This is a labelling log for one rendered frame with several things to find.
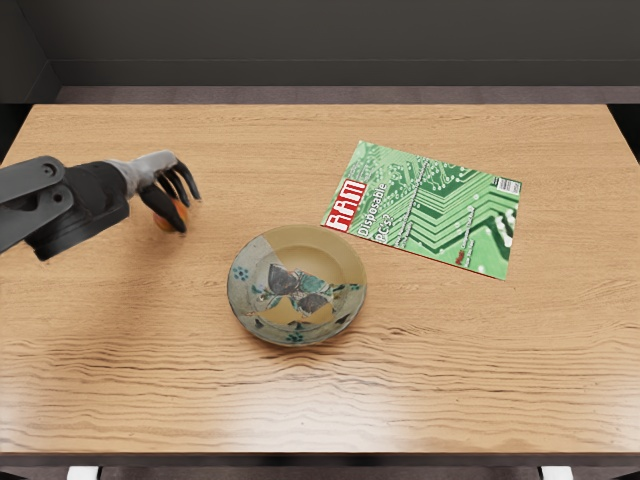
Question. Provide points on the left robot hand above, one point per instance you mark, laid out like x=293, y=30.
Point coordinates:
x=146, y=170

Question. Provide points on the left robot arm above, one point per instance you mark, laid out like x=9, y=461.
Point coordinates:
x=75, y=200

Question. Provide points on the orange fruit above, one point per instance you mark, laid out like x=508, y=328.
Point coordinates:
x=163, y=222

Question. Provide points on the patterned ceramic plate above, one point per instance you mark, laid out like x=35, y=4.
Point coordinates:
x=297, y=284

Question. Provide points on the green magazine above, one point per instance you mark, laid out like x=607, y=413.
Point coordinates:
x=425, y=210

